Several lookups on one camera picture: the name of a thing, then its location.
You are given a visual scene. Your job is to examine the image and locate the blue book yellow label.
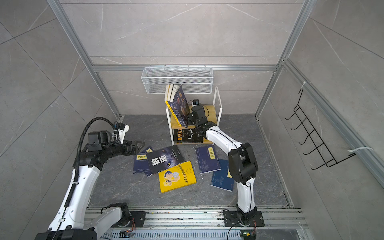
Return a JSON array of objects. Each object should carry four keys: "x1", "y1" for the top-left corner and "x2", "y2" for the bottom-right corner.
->
[{"x1": 211, "y1": 159, "x2": 234, "y2": 192}]

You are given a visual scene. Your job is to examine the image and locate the black book lower shelf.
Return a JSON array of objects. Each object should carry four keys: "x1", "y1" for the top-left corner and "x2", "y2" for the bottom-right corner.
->
[{"x1": 173, "y1": 129, "x2": 203, "y2": 144}]

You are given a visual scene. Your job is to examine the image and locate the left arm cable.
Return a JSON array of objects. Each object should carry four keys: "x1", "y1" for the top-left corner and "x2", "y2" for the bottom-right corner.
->
[{"x1": 73, "y1": 116, "x2": 116, "y2": 182}]

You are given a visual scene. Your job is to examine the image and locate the wooden two-tier shelf rack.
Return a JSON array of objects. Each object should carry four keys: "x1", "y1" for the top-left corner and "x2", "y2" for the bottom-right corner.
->
[{"x1": 166, "y1": 87, "x2": 223, "y2": 145}]

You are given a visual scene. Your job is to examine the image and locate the black wall hook rack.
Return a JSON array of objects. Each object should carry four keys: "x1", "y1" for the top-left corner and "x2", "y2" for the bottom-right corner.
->
[{"x1": 285, "y1": 89, "x2": 356, "y2": 171}]

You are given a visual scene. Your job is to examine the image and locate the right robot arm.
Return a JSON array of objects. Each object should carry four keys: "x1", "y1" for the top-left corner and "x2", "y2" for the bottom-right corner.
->
[{"x1": 188, "y1": 105, "x2": 265, "y2": 227}]

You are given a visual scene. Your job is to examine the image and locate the white wire mesh basket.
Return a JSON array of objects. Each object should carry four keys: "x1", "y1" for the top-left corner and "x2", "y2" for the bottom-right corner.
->
[{"x1": 141, "y1": 67, "x2": 214, "y2": 95}]

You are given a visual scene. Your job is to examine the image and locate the navy book yellow label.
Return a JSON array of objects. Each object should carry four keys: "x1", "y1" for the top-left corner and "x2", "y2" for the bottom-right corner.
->
[{"x1": 196, "y1": 145, "x2": 221, "y2": 174}]

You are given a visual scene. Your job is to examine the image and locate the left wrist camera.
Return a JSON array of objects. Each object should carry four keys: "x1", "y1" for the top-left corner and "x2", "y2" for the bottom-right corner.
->
[{"x1": 114, "y1": 123, "x2": 130, "y2": 144}]

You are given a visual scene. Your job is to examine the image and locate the dark blue book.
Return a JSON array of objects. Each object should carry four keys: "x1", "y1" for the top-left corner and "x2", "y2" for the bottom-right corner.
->
[{"x1": 133, "y1": 147, "x2": 153, "y2": 178}]

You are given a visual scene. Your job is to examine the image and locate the yellow cartoon book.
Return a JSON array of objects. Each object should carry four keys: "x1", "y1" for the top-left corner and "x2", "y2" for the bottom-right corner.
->
[{"x1": 158, "y1": 161, "x2": 197, "y2": 193}]

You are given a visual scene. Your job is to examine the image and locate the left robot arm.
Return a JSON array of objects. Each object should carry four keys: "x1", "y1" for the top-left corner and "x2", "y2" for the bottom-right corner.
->
[{"x1": 35, "y1": 141, "x2": 145, "y2": 240}]

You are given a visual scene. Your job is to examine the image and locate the black book white characters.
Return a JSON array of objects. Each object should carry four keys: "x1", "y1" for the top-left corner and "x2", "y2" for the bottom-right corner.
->
[{"x1": 147, "y1": 145, "x2": 185, "y2": 174}]

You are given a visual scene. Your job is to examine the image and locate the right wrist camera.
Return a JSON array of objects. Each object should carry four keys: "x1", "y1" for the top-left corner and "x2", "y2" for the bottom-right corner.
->
[{"x1": 192, "y1": 99, "x2": 200, "y2": 106}]

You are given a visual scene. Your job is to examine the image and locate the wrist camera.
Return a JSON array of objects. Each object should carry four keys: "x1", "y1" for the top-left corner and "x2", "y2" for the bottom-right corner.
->
[
  {"x1": 114, "y1": 123, "x2": 130, "y2": 144},
  {"x1": 192, "y1": 99, "x2": 200, "y2": 106}
]

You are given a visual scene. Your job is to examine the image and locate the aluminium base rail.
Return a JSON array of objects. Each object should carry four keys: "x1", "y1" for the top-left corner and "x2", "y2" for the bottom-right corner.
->
[{"x1": 98, "y1": 206, "x2": 313, "y2": 240}]

